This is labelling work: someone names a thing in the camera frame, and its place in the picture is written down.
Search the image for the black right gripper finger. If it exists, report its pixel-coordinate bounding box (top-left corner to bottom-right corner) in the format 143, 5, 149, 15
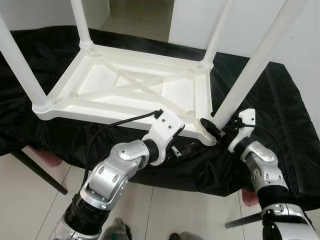
199, 117, 221, 141

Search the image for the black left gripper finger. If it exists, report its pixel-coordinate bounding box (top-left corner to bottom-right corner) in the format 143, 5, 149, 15
176, 142, 199, 160

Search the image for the white plastic table leg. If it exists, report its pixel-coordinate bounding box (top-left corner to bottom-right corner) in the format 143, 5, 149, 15
70, 0, 94, 50
0, 15, 53, 112
212, 0, 308, 128
200, 0, 236, 68

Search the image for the white plastic table top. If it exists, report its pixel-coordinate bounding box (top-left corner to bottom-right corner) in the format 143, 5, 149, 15
32, 44, 217, 147

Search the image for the black table cloth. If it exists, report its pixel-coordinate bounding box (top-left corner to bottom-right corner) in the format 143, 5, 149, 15
0, 26, 320, 211

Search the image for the robot right leg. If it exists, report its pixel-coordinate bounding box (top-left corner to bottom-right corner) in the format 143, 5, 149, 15
169, 231, 203, 240

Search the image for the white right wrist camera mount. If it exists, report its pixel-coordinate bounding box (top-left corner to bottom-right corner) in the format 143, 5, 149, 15
228, 108, 257, 153

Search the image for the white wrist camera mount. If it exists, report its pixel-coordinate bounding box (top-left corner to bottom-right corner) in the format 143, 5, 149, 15
142, 110, 185, 166
228, 108, 257, 153

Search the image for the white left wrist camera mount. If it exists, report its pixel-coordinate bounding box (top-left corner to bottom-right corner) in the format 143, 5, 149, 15
142, 110, 185, 166

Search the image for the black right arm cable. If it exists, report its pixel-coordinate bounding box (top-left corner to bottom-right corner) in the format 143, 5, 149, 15
235, 120, 293, 168

